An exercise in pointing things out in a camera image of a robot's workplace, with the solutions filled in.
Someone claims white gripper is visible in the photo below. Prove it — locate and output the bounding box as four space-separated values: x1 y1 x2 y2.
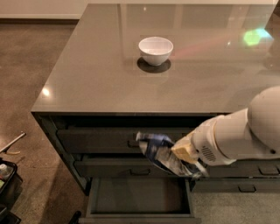
171 115 235 166

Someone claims blue chip bag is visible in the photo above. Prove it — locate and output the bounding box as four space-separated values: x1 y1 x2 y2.
136 132 208 179

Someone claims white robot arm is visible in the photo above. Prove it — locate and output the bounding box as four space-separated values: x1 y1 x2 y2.
171 86 280 166

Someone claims bottom right drawer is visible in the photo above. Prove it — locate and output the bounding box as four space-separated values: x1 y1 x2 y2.
190 178 280 193

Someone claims middle left drawer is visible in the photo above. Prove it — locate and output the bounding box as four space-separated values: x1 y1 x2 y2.
73 154 176 178

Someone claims middle right drawer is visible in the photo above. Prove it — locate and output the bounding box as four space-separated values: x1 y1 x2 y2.
206 159 280 178

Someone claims open bottom left drawer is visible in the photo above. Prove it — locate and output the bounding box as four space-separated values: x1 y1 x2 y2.
79 178 201 224

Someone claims top left drawer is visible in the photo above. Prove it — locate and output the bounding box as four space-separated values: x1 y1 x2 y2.
57 127 193 153

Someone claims dark grey drawer cabinet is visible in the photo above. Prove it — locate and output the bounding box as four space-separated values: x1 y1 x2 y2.
31 0 280 224

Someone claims black object near drawer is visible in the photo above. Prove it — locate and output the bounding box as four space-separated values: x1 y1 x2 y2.
68 211 81 224

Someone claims white ceramic bowl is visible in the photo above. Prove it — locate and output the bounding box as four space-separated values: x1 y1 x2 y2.
138 37 173 66

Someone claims black bin with bottle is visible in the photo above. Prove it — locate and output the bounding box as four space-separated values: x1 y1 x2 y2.
0 160 23 224

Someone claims metal tool on floor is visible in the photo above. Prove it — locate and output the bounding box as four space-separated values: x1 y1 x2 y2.
0 131 26 153

